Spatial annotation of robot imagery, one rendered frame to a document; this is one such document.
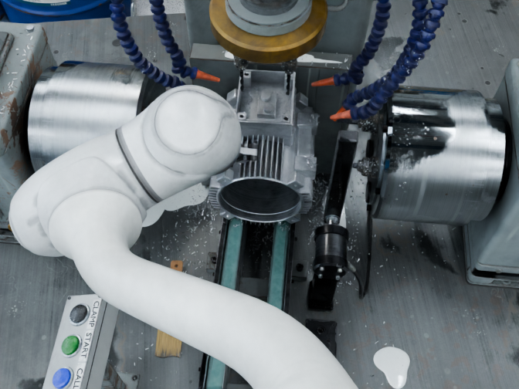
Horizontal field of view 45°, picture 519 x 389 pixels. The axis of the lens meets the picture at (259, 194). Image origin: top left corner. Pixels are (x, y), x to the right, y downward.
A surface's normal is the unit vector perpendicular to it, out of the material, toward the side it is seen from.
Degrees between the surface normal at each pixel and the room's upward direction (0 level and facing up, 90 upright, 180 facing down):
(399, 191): 66
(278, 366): 36
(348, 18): 90
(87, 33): 0
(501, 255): 89
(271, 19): 0
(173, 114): 25
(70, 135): 43
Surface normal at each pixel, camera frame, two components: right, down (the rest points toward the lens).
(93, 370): 0.93, -0.11
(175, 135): -0.11, 0.05
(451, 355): 0.00, -0.52
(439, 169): -0.07, 0.26
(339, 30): -0.10, 0.85
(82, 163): -0.24, -0.57
